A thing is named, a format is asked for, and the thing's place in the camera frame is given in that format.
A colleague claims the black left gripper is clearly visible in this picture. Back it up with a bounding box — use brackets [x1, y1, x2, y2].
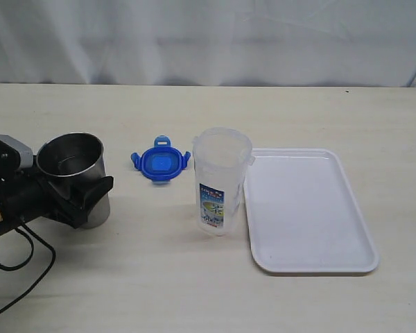
[0, 142, 114, 229]

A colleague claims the stainless steel cup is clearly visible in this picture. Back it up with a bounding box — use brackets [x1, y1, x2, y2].
[35, 133, 110, 229]

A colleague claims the blue plastic lid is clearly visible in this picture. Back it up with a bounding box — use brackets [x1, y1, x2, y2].
[130, 135, 191, 182]

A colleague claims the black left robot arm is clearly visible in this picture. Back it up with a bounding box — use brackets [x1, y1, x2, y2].
[0, 133, 114, 236]

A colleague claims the clear plastic container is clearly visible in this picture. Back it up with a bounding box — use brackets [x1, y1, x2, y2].
[193, 127, 254, 236]

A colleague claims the white plastic tray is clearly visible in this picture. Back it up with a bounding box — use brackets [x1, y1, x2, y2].
[244, 148, 380, 275]

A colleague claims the white backdrop cloth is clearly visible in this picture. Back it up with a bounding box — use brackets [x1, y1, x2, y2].
[0, 1, 416, 87]

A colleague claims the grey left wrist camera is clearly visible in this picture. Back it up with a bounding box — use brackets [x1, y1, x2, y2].
[0, 134, 33, 170]

